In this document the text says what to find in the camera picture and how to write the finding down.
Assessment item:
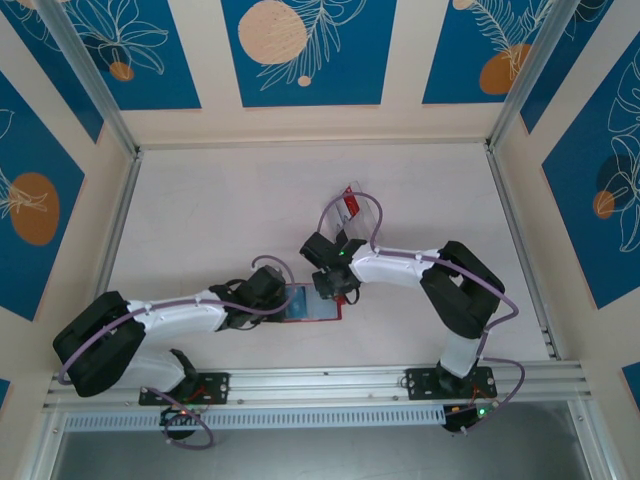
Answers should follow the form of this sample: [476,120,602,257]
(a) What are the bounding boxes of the red card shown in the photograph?
[338,184,365,219]

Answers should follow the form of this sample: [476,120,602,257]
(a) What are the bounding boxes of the clear plastic card box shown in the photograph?
[322,178,385,244]

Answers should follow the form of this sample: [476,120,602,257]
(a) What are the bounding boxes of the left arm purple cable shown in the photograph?
[58,255,296,449]

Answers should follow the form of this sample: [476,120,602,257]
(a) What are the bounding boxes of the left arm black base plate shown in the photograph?
[138,372,231,406]

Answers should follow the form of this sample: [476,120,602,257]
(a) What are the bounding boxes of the long aluminium mounting rail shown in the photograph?
[42,360,594,410]

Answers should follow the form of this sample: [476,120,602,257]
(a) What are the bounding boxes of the white slotted cable duct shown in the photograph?
[63,405,447,432]

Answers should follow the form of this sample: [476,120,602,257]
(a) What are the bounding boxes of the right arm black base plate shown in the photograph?
[405,366,499,401]

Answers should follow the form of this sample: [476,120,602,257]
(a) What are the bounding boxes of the aluminium side rail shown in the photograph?
[74,149,144,371]
[484,142,560,361]

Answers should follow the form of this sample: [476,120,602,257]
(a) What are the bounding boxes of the blue floral wall panel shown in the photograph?
[422,0,556,105]
[542,32,640,311]
[0,69,86,322]
[0,7,105,145]
[221,0,399,108]
[49,0,202,111]

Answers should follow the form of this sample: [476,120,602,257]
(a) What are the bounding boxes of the aluminium frame post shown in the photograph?
[487,0,574,151]
[37,0,142,157]

